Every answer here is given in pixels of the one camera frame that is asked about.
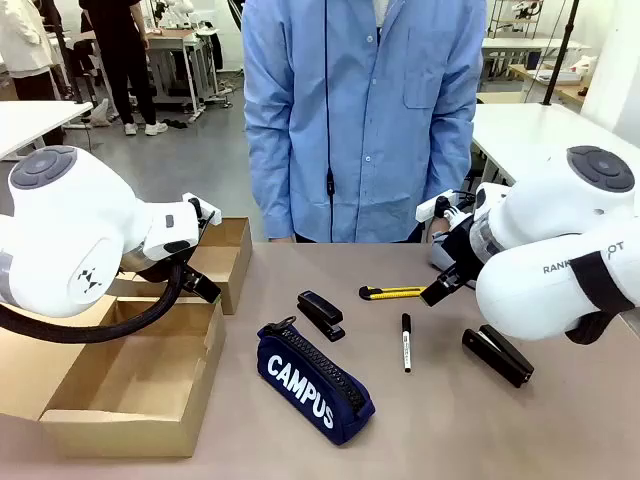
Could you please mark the dark cup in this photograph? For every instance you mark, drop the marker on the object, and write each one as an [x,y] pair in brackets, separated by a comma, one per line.
[533,60]

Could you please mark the metal shelf rack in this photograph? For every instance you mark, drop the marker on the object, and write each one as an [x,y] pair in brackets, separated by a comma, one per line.
[520,15]

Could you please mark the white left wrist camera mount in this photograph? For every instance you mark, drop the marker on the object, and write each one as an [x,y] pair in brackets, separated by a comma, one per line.
[200,205]

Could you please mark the large black stapler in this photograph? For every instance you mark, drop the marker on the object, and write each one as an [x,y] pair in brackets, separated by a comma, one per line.
[495,355]

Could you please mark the yellow utility knife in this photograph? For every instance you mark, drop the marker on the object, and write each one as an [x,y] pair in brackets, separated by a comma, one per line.
[395,292]

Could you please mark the person in white jacket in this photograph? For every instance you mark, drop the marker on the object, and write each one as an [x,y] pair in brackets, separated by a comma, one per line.
[25,45]

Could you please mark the person in blue shirt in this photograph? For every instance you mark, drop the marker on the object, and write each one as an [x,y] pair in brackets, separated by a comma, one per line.
[350,125]

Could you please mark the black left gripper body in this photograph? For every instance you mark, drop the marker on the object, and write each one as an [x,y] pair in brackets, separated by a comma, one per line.
[165,267]

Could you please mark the white bag on floor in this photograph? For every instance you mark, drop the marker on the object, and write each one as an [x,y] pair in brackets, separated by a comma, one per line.
[100,112]

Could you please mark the black braided left arm sleeve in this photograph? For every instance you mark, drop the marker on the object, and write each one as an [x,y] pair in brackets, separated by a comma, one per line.
[100,332]

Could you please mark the small black stapler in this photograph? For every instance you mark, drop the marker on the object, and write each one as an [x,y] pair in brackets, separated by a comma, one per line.
[320,312]

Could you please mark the wood top desk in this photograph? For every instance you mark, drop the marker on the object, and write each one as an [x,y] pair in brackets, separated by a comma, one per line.
[175,45]

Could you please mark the black tripod pole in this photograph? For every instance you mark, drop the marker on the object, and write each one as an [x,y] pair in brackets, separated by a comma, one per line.
[560,60]

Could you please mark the black white marker pen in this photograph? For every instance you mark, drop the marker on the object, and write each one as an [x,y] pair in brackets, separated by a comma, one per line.
[406,345]

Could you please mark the white table with white legs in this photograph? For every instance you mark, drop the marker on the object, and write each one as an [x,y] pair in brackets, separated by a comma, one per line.
[35,120]

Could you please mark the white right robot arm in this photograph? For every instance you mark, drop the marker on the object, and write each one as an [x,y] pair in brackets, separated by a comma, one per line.
[550,235]

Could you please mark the person in black clothes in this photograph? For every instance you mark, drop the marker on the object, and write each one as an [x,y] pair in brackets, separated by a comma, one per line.
[125,60]

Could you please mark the long white background table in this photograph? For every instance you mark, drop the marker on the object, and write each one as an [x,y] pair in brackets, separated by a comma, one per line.
[525,45]

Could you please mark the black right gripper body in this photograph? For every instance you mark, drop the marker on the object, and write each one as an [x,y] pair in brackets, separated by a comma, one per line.
[465,250]

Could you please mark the navy CAMPUS pencil case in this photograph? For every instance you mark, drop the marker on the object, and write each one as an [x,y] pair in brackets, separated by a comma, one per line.
[300,380]

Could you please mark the light wooden table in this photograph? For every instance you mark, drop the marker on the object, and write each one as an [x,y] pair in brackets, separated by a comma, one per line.
[565,87]

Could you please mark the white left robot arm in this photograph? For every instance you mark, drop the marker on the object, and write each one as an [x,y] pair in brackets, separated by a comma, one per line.
[65,225]

